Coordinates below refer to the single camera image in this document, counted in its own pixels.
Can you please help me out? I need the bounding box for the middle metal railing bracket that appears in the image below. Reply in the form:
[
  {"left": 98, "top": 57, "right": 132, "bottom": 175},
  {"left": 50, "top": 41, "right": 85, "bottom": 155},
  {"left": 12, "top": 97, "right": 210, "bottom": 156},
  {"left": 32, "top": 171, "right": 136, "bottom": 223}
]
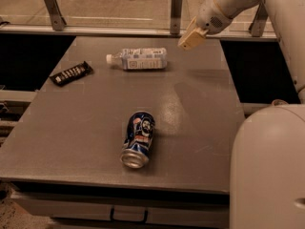
[{"left": 170, "top": 0, "right": 183, "bottom": 34}]

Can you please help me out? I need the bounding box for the clear blue-label plastic bottle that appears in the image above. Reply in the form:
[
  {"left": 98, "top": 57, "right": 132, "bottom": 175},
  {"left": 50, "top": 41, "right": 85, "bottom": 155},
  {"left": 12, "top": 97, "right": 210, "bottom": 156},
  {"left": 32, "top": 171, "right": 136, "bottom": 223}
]
[{"left": 106, "top": 48, "right": 167, "bottom": 71}]

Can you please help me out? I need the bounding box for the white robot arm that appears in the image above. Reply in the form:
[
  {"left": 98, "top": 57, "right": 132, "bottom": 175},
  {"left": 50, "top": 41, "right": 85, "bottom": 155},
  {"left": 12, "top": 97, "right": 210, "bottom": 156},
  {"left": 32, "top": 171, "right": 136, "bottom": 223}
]
[{"left": 179, "top": 0, "right": 305, "bottom": 229}]

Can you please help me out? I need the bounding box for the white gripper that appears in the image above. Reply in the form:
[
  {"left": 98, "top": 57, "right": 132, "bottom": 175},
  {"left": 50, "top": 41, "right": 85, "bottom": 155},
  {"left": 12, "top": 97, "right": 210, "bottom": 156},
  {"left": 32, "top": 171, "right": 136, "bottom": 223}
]
[{"left": 178, "top": 0, "right": 234, "bottom": 51}]

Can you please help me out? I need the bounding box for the grey drawer with black handle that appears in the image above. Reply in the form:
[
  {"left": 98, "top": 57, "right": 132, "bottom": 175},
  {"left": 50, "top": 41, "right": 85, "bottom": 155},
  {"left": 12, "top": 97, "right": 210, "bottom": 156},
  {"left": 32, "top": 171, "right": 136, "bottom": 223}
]
[{"left": 11, "top": 191, "right": 229, "bottom": 229}]

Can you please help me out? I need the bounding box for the metal railing bracket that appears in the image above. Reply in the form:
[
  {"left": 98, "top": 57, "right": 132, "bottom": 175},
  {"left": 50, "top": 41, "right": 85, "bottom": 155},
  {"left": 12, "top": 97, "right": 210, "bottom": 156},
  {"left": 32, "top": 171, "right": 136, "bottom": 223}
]
[
  {"left": 249, "top": 4, "right": 268, "bottom": 37},
  {"left": 170, "top": 0, "right": 183, "bottom": 34},
  {"left": 44, "top": 0, "right": 67, "bottom": 31}
]

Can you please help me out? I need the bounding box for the left metal railing bracket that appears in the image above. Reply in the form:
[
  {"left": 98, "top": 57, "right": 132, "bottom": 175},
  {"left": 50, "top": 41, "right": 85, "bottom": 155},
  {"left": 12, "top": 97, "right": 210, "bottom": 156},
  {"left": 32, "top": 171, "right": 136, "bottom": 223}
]
[{"left": 44, "top": 0, "right": 67, "bottom": 31}]

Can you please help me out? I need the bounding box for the metal railing base rail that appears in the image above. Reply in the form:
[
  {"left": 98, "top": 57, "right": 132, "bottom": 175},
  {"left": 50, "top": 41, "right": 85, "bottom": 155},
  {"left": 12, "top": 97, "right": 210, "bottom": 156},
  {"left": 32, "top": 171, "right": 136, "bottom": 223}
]
[{"left": 0, "top": 24, "right": 277, "bottom": 41}]

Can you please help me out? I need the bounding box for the blue soda can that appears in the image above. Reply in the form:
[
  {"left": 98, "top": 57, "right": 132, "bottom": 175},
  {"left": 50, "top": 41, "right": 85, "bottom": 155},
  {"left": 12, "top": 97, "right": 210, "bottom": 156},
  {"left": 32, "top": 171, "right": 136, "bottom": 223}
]
[{"left": 120, "top": 111, "right": 155, "bottom": 169}]

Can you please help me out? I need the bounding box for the black snack bar wrapper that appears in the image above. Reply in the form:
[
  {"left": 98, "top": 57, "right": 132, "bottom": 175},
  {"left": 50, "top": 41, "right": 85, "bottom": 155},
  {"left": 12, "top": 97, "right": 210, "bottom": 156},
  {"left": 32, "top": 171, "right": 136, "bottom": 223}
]
[{"left": 50, "top": 61, "right": 93, "bottom": 87}]

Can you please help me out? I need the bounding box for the right metal railing bracket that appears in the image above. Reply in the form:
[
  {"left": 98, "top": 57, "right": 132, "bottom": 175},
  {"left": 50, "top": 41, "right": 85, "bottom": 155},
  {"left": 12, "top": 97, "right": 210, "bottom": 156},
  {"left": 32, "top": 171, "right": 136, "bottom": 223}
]
[{"left": 249, "top": 4, "right": 268, "bottom": 37}]

